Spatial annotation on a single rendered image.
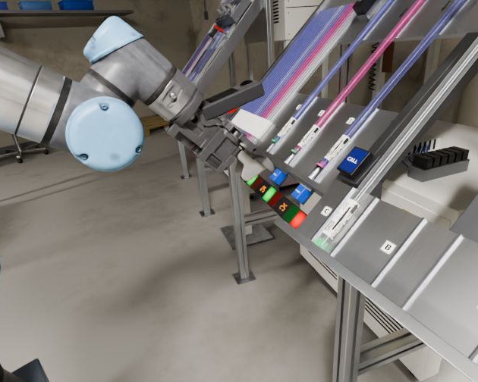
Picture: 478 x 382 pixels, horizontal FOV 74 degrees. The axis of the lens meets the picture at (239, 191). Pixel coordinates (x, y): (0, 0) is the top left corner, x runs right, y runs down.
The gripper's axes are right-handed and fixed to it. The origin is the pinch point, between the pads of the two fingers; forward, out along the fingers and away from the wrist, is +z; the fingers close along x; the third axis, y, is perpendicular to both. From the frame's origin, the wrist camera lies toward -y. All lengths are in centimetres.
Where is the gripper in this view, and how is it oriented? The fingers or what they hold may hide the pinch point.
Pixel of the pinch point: (271, 165)
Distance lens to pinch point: 61.9
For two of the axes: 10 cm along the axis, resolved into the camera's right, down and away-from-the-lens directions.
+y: -6.4, 7.7, 0.8
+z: 7.0, 5.3, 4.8
